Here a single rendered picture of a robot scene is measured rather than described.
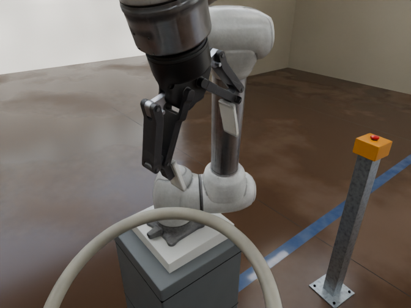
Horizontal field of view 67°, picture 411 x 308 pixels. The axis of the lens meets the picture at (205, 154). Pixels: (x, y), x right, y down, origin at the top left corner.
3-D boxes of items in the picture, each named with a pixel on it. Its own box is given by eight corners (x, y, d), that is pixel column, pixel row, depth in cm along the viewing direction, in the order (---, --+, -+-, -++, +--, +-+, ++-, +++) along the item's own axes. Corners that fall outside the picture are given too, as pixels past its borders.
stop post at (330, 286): (354, 294, 198) (407, 140, 147) (334, 309, 189) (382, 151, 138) (328, 272, 213) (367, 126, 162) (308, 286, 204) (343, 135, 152)
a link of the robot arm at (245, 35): (198, 192, 134) (249, 189, 135) (200, 223, 122) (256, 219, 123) (193, -2, 84) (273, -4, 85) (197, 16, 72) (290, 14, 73)
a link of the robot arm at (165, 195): (156, 202, 133) (150, 158, 122) (198, 200, 134) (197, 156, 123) (153, 229, 119) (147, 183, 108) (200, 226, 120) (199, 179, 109)
